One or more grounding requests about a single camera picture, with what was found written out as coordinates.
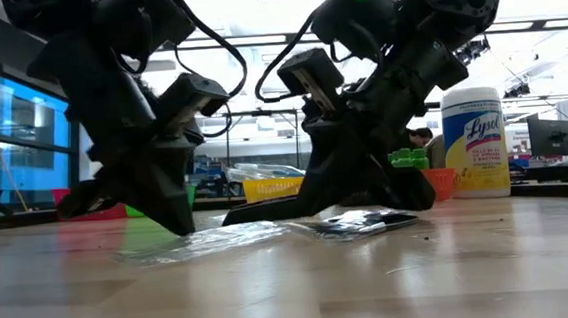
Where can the black comb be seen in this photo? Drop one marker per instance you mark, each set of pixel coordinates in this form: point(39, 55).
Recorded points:
point(369, 223)

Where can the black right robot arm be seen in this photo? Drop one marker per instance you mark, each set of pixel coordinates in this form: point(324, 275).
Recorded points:
point(363, 8)

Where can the large glass window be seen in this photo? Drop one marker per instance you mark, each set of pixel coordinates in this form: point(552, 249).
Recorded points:
point(26, 127)

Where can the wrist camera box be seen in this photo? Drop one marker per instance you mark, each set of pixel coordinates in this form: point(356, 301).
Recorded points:
point(308, 74)
point(192, 97)

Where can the clear item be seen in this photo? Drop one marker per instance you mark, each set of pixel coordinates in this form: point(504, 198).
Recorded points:
point(204, 242)

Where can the yellow plastic basket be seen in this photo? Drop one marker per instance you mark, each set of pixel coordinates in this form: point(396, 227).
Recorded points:
point(271, 190)

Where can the orange plastic basket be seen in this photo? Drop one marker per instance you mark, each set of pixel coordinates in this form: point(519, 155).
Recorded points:
point(443, 183)

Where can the black ceiling light cluster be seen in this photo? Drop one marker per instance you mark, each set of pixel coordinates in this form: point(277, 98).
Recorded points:
point(474, 50)

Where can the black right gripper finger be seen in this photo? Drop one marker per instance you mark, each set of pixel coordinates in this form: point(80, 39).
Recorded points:
point(401, 188)
point(287, 206)

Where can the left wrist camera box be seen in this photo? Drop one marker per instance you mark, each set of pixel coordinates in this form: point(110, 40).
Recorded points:
point(192, 97)

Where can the green plastic basket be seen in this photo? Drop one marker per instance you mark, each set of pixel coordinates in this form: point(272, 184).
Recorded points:
point(134, 212)

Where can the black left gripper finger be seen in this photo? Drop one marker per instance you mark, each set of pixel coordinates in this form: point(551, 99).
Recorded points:
point(86, 199)
point(161, 192)

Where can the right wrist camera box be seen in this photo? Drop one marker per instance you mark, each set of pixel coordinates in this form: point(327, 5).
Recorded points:
point(308, 74)

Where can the person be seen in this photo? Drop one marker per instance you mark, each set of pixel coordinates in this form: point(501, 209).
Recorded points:
point(419, 137)
point(436, 153)

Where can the red plastic basket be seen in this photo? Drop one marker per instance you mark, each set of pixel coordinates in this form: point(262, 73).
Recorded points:
point(110, 212)

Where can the Lysol wipes canister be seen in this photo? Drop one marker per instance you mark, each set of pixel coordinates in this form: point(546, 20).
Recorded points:
point(476, 150)

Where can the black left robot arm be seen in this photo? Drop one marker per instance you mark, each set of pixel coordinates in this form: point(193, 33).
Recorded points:
point(144, 18)

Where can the black desktop monitor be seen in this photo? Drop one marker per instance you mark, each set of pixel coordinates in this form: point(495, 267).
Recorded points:
point(550, 136)

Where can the LED light bar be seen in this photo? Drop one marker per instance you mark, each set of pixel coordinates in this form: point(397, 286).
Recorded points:
point(530, 25)

